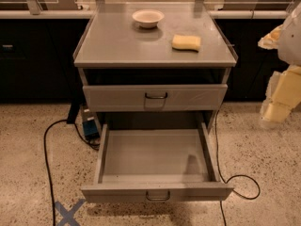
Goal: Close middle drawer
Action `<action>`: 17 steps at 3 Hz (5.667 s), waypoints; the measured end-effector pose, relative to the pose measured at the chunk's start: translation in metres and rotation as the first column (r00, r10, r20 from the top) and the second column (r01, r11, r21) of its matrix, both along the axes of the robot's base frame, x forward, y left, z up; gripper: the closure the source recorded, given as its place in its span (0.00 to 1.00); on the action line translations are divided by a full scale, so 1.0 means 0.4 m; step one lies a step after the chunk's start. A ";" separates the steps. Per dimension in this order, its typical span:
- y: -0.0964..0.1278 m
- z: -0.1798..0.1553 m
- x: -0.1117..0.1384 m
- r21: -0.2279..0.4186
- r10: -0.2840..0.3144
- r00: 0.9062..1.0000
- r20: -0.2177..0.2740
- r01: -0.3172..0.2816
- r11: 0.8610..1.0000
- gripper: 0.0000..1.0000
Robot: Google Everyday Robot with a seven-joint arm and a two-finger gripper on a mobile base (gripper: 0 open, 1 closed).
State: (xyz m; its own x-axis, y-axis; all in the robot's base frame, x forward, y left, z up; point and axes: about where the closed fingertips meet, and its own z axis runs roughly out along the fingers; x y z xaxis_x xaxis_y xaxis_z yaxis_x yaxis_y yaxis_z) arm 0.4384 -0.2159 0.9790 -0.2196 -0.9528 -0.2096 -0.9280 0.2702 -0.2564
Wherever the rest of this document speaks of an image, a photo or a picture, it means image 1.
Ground grey top drawer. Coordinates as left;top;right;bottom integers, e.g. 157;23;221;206
83;84;228;112

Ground black cable left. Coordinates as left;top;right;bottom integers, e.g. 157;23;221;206
43;119;101;226

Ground grey drawer cabinet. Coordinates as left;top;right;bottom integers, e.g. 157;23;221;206
74;3;236;129

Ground blue power box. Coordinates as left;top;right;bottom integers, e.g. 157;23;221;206
81;105;99;140

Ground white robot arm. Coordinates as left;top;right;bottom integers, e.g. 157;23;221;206
258;4;301;128

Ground yellow sponge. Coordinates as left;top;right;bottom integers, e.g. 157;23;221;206
172;35;201;52

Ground blue tape cross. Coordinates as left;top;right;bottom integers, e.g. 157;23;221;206
55;199;85;226

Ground grey drawer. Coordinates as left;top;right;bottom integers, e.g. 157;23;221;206
82;124;233;203
83;84;228;112

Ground white bowl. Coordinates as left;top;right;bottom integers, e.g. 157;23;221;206
132;9;165;28

